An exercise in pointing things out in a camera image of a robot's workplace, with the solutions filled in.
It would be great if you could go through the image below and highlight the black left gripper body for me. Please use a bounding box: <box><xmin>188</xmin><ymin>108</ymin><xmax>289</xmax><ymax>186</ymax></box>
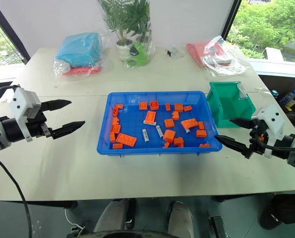
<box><xmin>27</xmin><ymin>110</ymin><xmax>55</xmax><ymax>139</ymax></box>

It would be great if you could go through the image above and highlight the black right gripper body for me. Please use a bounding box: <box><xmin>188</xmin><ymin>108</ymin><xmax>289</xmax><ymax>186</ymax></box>
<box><xmin>249</xmin><ymin>119</ymin><xmax>267</xmax><ymax>156</ymax></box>

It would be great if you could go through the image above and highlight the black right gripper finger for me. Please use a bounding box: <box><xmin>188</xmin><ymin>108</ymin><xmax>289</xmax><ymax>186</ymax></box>
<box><xmin>214</xmin><ymin>135</ymin><xmax>252</xmax><ymax>160</ymax></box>
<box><xmin>229</xmin><ymin>118</ymin><xmax>254</xmax><ymax>130</ymax></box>

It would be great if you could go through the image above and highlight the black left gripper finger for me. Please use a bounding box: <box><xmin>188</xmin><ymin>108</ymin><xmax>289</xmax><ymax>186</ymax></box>
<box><xmin>52</xmin><ymin>120</ymin><xmax>86</xmax><ymax>140</ymax></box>
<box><xmin>40</xmin><ymin>99</ymin><xmax>72</xmax><ymax>113</ymax></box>

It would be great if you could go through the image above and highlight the green plastic bin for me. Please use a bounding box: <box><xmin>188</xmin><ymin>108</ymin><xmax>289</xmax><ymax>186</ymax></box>
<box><xmin>206</xmin><ymin>81</ymin><xmax>257</xmax><ymax>128</ymax></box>

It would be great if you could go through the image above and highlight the white label tag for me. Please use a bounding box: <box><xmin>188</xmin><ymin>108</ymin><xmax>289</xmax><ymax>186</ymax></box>
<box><xmin>237</xmin><ymin>82</ymin><xmax>249</xmax><ymax>100</ymax></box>

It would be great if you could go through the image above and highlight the red cloth in plastic bag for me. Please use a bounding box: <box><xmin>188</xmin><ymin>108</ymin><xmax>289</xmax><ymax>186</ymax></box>
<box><xmin>62</xmin><ymin>64</ymin><xmax>103</xmax><ymax>77</ymax></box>

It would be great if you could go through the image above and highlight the plastic water bottle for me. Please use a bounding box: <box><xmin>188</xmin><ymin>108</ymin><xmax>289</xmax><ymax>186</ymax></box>
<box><xmin>278</xmin><ymin>89</ymin><xmax>295</xmax><ymax>107</ymax></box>

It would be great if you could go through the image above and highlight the black table base bar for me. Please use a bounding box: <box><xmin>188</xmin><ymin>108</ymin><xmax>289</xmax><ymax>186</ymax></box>
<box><xmin>211</xmin><ymin>193</ymin><xmax>274</xmax><ymax>203</ymax></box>
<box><xmin>0</xmin><ymin>199</ymin><xmax>78</xmax><ymax>209</ymax></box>

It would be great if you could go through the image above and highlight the teal cloth in plastic bag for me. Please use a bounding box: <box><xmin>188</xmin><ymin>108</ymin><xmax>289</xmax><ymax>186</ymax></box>
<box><xmin>54</xmin><ymin>31</ymin><xmax>106</xmax><ymax>75</ymax></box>

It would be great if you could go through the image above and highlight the crumpled clear plastic bag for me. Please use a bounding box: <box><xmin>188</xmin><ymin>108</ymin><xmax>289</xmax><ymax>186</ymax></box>
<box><xmin>201</xmin><ymin>35</ymin><xmax>251</xmax><ymax>77</ymax></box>

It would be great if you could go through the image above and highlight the black rounded bag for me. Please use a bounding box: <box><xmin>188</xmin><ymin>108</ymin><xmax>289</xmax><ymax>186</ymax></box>
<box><xmin>258</xmin><ymin>192</ymin><xmax>295</xmax><ymax>231</ymax></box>

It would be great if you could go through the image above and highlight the blue plastic tray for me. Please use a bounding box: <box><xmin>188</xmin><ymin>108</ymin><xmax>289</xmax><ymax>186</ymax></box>
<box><xmin>96</xmin><ymin>90</ymin><xmax>223</xmax><ymax>158</ymax></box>

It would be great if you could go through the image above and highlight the white outdoor unit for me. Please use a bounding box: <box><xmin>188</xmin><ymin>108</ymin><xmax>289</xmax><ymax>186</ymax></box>
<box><xmin>262</xmin><ymin>46</ymin><xmax>285</xmax><ymax>61</ymax></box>

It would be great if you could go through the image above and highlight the black floor device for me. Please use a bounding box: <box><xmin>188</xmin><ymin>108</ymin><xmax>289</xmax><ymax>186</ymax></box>
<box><xmin>206</xmin><ymin>215</ymin><xmax>229</xmax><ymax>238</ymax></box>

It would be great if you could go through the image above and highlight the white plant pot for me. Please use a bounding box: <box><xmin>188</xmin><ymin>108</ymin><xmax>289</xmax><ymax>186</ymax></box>
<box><xmin>116</xmin><ymin>39</ymin><xmax>134</xmax><ymax>61</ymax></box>

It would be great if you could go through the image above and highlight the grey rounded leg shape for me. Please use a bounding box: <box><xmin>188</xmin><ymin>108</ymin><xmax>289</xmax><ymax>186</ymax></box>
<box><xmin>166</xmin><ymin>200</ymin><xmax>195</xmax><ymax>234</ymax></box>
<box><xmin>93</xmin><ymin>198</ymin><xmax>136</xmax><ymax>234</ymax></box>

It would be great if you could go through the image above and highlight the green plastic gadget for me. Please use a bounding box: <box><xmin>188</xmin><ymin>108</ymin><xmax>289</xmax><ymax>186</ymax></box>
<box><xmin>125</xmin><ymin>42</ymin><xmax>149</xmax><ymax>67</ymax></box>

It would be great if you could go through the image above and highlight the small clear plastic packet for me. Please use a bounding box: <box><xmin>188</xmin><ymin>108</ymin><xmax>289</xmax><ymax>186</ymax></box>
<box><xmin>165</xmin><ymin>45</ymin><xmax>187</xmax><ymax>60</ymax></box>

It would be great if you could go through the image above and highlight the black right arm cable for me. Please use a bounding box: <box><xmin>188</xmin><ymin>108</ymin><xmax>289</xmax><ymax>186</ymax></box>
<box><xmin>258</xmin><ymin>141</ymin><xmax>295</xmax><ymax>189</ymax></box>

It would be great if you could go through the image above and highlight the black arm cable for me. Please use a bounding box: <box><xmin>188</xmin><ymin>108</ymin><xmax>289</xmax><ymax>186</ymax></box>
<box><xmin>258</xmin><ymin>141</ymin><xmax>295</xmax><ymax>189</ymax></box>
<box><xmin>0</xmin><ymin>155</ymin><xmax>35</xmax><ymax>238</ymax></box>
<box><xmin>0</xmin><ymin>84</ymin><xmax>21</xmax><ymax>97</ymax></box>

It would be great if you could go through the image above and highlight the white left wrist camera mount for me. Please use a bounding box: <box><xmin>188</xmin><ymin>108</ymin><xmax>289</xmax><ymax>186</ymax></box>
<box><xmin>9</xmin><ymin>87</ymin><xmax>42</xmax><ymax>143</ymax></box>

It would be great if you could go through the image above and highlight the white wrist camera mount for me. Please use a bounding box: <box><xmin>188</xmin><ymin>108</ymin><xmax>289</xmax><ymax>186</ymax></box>
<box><xmin>9</xmin><ymin>87</ymin><xmax>42</xmax><ymax>143</ymax></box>
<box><xmin>254</xmin><ymin>104</ymin><xmax>286</xmax><ymax>159</ymax></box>

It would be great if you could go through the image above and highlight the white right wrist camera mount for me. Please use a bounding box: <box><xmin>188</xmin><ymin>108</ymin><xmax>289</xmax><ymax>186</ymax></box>
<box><xmin>254</xmin><ymin>104</ymin><xmax>286</xmax><ymax>159</ymax></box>

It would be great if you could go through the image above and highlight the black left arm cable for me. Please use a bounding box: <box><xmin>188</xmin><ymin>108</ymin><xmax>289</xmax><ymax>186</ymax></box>
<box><xmin>0</xmin><ymin>155</ymin><xmax>35</xmax><ymax>238</ymax></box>
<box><xmin>0</xmin><ymin>84</ymin><xmax>21</xmax><ymax>97</ymax></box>

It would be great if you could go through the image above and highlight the dark window frame post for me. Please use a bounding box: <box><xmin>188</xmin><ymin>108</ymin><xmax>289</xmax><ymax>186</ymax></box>
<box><xmin>221</xmin><ymin>0</ymin><xmax>243</xmax><ymax>42</ymax></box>
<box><xmin>0</xmin><ymin>0</ymin><xmax>31</xmax><ymax>65</ymax></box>

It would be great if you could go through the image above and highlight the white floor cable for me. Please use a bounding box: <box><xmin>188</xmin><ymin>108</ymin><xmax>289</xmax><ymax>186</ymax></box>
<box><xmin>63</xmin><ymin>207</ymin><xmax>86</xmax><ymax>233</ymax></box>

